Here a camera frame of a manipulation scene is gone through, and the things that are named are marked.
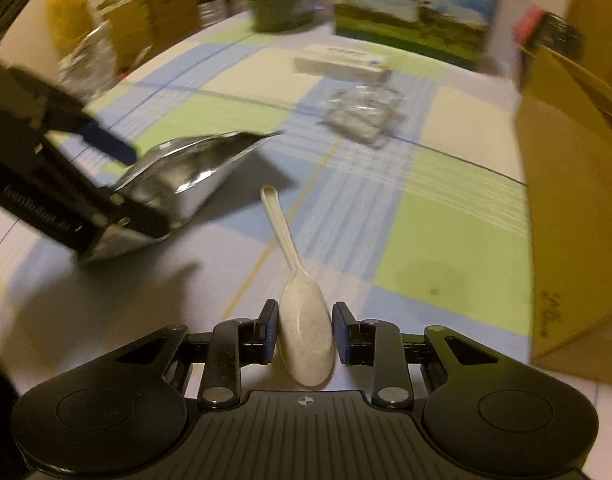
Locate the white plastic spoon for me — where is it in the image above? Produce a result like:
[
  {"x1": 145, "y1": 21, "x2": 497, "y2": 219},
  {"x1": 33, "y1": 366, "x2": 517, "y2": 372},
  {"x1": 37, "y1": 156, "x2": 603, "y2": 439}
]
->
[{"x1": 260, "y1": 185, "x2": 334, "y2": 388}]

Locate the silver foil pouch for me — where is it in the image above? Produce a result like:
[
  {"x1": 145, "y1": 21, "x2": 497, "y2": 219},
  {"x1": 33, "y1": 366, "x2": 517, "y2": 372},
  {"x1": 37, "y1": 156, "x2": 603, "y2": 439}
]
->
[{"x1": 77, "y1": 130, "x2": 282, "y2": 263}]

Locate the checkered tablecloth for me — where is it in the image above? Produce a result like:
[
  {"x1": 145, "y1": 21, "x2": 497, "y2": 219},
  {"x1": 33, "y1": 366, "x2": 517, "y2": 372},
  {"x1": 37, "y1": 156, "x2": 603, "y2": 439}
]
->
[{"x1": 0, "y1": 16, "x2": 612, "y2": 479}]

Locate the clear bag with metal clip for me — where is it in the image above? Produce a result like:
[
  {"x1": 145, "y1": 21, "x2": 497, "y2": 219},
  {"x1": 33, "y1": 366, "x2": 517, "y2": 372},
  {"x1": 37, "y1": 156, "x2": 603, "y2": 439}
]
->
[{"x1": 322, "y1": 84, "x2": 406, "y2": 150}]

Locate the white medicine box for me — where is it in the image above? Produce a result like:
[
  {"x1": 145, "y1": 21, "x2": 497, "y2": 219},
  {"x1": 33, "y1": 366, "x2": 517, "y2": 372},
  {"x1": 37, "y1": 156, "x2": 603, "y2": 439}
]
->
[{"x1": 293, "y1": 44, "x2": 391, "y2": 84}]

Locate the brown cardboard box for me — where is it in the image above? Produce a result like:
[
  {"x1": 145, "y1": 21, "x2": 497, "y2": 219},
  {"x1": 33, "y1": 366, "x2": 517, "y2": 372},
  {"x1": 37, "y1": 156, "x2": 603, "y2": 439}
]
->
[{"x1": 515, "y1": 47, "x2": 612, "y2": 384}]

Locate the blue milk carton box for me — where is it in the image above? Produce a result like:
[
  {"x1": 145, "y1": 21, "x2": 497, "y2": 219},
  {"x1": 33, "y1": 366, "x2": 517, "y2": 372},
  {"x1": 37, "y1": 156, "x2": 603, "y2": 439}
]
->
[{"x1": 334, "y1": 0, "x2": 498, "y2": 70}]

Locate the black wrapped bowl right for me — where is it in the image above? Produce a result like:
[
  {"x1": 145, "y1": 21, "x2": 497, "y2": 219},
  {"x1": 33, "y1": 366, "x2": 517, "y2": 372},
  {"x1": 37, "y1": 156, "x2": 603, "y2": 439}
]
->
[{"x1": 525, "y1": 12, "x2": 584, "y2": 62}]

